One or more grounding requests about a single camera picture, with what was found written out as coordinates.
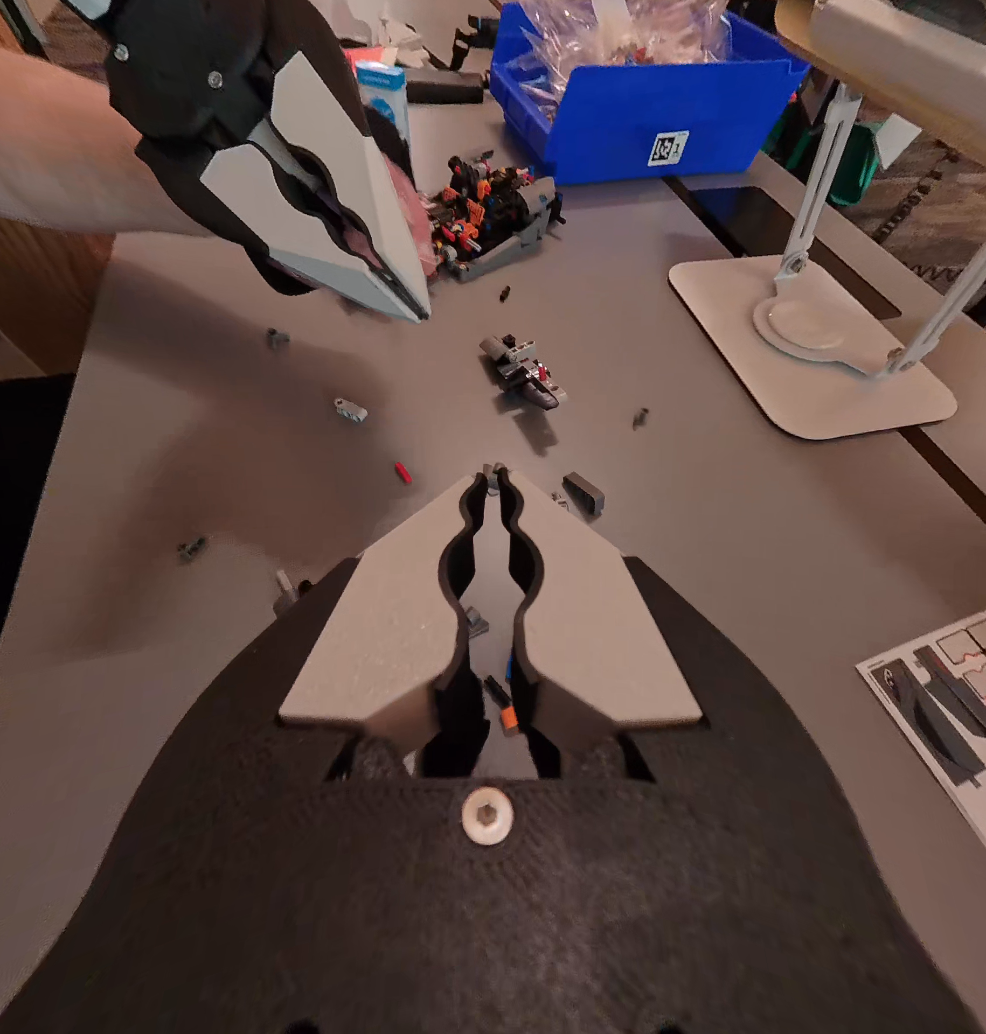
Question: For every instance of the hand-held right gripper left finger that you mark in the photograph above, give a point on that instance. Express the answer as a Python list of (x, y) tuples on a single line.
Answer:
[(372, 638)]

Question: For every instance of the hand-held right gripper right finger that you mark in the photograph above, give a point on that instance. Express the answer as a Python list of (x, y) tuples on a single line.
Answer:
[(606, 638)]

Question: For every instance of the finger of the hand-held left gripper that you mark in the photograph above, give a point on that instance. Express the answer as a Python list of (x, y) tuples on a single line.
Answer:
[(267, 210), (339, 153)]

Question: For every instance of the grey axle connector lego assembly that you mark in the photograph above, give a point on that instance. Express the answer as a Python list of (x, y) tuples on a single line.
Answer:
[(287, 594)]

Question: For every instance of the black grey lego wing assembly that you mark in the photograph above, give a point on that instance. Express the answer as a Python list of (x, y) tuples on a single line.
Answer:
[(525, 371)]

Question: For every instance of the person's left forearm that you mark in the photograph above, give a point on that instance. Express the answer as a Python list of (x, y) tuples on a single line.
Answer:
[(56, 145)]

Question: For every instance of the grey lego joint piece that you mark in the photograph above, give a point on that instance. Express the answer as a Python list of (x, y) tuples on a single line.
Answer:
[(475, 620)]

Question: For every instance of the lego car chassis model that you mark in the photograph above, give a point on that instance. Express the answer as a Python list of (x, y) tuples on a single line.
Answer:
[(493, 218)]

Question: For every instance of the dark grey lego pin connector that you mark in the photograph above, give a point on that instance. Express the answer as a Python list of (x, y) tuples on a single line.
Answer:
[(192, 549)]

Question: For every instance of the light grey lego beam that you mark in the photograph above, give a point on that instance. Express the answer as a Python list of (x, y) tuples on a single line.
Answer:
[(350, 409)]

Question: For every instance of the person's left hand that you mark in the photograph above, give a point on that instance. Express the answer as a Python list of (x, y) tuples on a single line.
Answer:
[(408, 210)]

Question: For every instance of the white blue gum packet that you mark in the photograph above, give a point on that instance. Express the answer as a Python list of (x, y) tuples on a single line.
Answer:
[(384, 97)]

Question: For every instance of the red white paper packaging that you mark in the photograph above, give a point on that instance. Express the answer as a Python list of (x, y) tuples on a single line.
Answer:
[(380, 55)]

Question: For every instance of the clear plastic bags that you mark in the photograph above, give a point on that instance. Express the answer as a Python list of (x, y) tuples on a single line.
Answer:
[(622, 32)]

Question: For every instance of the blue bin with square tag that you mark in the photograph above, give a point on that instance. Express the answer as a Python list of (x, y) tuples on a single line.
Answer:
[(663, 105)]

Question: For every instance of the black white sticker sheet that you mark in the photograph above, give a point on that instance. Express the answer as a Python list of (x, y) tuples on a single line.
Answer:
[(945, 711)]

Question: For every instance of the green plastic crate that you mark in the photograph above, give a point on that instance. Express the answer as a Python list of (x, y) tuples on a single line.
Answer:
[(848, 170)]

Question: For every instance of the white paper tag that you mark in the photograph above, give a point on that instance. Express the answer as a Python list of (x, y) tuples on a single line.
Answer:
[(897, 141)]

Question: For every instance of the tan wooden stand board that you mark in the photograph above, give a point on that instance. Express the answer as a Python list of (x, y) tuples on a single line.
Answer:
[(929, 121)]

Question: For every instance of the black bracket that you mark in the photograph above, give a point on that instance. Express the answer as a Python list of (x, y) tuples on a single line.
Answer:
[(473, 40)]

